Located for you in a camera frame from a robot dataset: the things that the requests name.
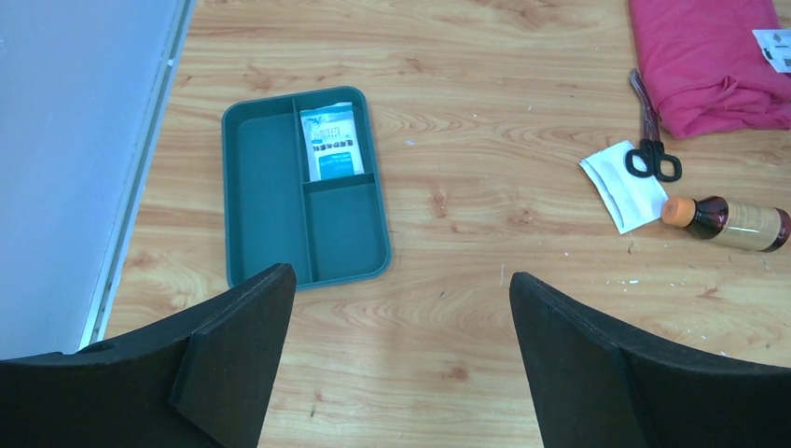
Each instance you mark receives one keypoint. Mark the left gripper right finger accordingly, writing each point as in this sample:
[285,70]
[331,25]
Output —
[597,381]

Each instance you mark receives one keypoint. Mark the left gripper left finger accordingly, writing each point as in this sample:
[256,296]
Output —
[202,377]

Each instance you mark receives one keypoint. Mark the brown orange-cap bottle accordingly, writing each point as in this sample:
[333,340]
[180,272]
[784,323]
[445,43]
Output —
[718,220]

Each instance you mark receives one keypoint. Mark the teal divided tray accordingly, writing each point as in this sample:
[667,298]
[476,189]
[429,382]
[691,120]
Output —
[331,231]

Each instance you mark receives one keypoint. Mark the black handled scissors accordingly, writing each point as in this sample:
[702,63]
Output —
[650,159]

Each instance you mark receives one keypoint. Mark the white paper sachet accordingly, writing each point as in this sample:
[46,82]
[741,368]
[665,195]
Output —
[631,201]

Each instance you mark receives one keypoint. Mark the white teal dressing packet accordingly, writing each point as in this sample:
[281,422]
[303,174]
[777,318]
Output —
[332,143]

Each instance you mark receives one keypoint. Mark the pink folded cloth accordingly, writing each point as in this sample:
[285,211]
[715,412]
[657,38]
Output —
[703,69]

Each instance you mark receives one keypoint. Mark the white card label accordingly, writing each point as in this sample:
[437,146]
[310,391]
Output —
[775,47]

